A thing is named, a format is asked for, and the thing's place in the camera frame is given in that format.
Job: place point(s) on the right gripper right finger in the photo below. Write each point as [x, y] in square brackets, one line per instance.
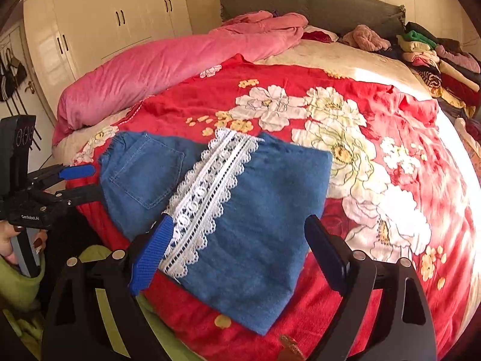
[403, 328]

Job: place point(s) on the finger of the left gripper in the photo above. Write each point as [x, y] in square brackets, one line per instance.
[70, 197]
[55, 174]

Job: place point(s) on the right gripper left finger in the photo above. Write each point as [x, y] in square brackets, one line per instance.
[93, 312]

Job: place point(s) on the blue denim pants lace hem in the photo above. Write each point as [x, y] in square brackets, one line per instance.
[238, 206]

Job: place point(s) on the green fleece sleeve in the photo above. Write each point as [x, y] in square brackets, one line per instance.
[19, 295]

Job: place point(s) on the pink quilt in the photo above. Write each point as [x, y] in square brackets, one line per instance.
[155, 66]

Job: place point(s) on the red floral bedspread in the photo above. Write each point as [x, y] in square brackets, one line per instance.
[205, 331]

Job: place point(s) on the cream wardrobe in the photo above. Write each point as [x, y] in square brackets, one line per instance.
[69, 38]

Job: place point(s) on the pile of folded clothes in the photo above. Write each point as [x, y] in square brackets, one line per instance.
[444, 68]

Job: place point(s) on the pink fuzzy garment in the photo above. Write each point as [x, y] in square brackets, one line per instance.
[362, 37]

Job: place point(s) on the grey headboard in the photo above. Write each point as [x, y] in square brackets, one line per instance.
[338, 16]

